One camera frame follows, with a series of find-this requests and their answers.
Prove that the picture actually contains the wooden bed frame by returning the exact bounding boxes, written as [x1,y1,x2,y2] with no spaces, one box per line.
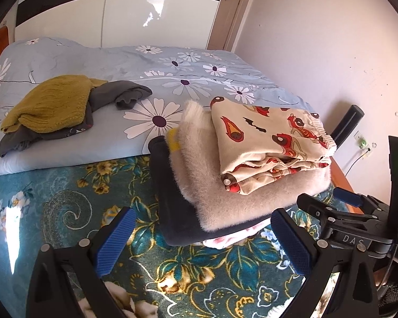
[328,161,365,214]

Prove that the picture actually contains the grey-blue daisy duvet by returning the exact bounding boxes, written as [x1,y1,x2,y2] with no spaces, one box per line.
[0,37,315,178]

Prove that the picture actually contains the white wardrobe with black stripe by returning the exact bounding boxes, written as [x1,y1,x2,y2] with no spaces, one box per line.
[3,0,229,48]

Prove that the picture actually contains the pink garment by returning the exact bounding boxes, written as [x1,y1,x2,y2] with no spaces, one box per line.
[202,220,272,249]

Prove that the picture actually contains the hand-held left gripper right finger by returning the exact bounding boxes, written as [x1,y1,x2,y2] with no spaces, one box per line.
[270,208,380,318]

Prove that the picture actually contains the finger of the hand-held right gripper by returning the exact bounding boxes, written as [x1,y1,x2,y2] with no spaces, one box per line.
[333,186,389,214]
[296,193,340,231]

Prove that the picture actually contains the wall socket with plug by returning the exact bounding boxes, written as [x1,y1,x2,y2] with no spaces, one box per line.
[353,132,369,149]

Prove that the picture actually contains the cream car-print pants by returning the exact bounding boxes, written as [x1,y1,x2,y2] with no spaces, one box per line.
[210,96,337,194]

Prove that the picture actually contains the dark navy garment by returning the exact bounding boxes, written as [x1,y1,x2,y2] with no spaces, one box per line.
[148,136,272,246]

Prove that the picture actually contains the beige fluffy sweater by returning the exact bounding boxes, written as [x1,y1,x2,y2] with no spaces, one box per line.
[166,100,334,232]

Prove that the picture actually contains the dark grey garment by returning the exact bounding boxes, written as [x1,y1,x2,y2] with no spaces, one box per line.
[0,80,153,158]

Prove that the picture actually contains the beige door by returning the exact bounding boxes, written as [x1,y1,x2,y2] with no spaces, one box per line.
[207,0,259,52]

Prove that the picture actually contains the olive knitted sweater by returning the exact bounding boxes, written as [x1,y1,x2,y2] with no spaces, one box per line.
[0,76,108,135]

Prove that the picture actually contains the black cable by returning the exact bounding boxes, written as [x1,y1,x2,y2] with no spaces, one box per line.
[345,144,377,174]

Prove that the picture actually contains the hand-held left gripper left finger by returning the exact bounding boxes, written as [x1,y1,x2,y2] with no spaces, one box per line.
[26,206,137,318]

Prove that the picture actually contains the blue floral blanket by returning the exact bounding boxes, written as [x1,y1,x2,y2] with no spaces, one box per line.
[0,155,359,318]

